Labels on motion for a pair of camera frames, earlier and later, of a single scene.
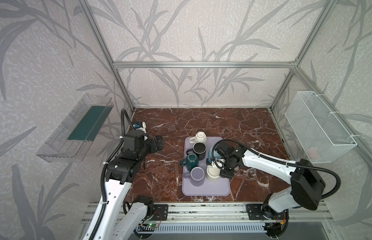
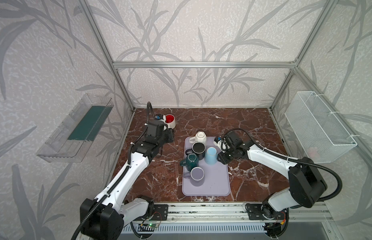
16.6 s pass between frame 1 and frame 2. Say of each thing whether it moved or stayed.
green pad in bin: stayed
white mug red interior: moved
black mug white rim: stayed
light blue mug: stayed
